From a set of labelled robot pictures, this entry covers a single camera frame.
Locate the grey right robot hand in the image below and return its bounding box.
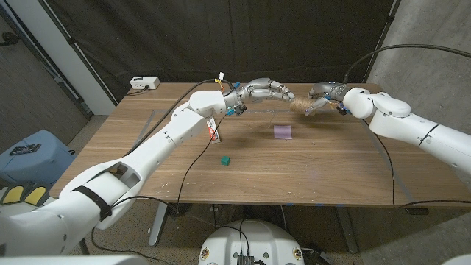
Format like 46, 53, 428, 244
303, 82, 349, 117

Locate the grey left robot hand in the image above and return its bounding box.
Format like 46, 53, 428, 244
224, 77, 296, 111

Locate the pink sticky note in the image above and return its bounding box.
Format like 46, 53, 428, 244
273, 125, 293, 141

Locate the white red toothpaste tube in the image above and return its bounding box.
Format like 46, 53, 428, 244
205, 116, 222, 144

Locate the black backdrop curtain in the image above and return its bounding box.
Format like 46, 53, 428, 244
38, 0, 402, 106

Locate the black backdrop stand pole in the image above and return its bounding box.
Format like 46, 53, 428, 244
36, 0, 119, 107
363, 0, 402, 84

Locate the white power box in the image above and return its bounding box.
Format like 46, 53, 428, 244
130, 76, 161, 91

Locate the grey table leg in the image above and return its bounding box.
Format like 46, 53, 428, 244
149, 202, 170, 247
335, 205, 358, 254

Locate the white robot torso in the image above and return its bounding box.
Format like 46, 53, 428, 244
198, 219, 305, 265

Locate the yellow black foot pedal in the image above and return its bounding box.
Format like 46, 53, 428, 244
0, 185, 26, 205
24, 185, 49, 203

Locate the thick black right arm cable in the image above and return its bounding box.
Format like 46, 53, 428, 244
341, 43, 471, 85

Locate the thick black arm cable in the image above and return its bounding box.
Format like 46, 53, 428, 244
341, 43, 471, 85
123, 78, 236, 156

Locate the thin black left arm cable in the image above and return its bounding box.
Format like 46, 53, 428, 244
90, 110, 236, 265

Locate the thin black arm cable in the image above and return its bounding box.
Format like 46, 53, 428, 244
90, 110, 236, 265
361, 116, 471, 207

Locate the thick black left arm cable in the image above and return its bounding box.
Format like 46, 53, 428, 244
123, 78, 236, 156

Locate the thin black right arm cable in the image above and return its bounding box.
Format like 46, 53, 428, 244
361, 116, 471, 207

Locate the black power box cable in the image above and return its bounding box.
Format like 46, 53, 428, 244
124, 85, 150, 97

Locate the black torso cable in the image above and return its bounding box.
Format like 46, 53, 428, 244
216, 219, 251, 257

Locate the black wall rail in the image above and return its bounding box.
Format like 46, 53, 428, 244
0, 3, 93, 119

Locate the black wall hook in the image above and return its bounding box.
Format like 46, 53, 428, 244
0, 32, 21, 47

